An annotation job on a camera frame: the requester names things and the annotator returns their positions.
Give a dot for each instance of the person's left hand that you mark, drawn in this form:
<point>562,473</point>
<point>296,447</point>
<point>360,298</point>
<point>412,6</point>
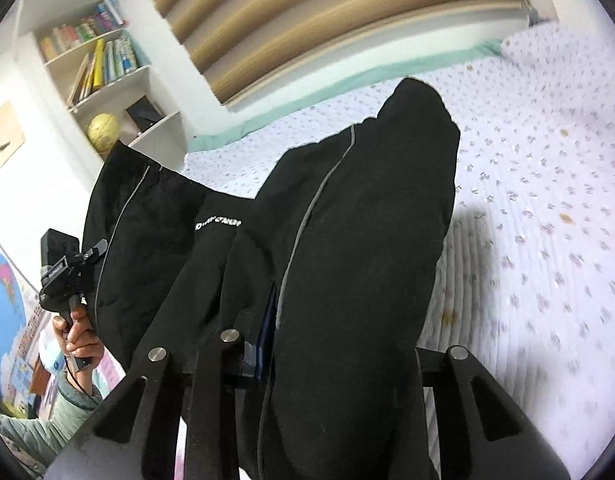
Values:
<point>82,342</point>

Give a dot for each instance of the black hooded jacket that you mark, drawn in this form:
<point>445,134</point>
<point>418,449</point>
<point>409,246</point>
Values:
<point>357,240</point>

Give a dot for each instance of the black box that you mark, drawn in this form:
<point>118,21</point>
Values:
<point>143,114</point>

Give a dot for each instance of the row of colourful books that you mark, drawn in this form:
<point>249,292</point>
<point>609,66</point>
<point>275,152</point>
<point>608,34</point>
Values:
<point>82,30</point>
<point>107,67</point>

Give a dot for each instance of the world map wall poster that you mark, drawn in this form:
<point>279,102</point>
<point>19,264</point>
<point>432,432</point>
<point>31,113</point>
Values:
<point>5,305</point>

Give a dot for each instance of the yellow globe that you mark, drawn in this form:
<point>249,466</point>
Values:
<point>103,132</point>

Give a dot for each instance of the green bed sheet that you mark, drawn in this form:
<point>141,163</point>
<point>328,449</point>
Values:
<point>337,87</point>

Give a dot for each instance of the white bookshelf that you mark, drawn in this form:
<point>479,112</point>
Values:
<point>132,90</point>

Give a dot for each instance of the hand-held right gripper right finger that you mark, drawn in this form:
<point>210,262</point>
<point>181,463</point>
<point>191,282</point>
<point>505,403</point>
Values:
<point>433,366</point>

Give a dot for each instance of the beige wall picture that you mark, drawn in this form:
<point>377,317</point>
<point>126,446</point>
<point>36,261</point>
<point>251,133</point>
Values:
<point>5,135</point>

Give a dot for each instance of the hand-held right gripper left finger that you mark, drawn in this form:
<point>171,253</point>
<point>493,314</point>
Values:
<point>264,332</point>

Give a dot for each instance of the floral white bed quilt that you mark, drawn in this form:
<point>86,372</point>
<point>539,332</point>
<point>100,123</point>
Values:
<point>527,210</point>

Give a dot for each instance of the beige ribbed headboard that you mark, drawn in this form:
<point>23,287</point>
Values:
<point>312,15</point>

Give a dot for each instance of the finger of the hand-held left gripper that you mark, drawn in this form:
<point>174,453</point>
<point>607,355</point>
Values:
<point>92,251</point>

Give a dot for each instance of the person's left forearm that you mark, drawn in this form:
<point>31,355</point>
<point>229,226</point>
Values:
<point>42,425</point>

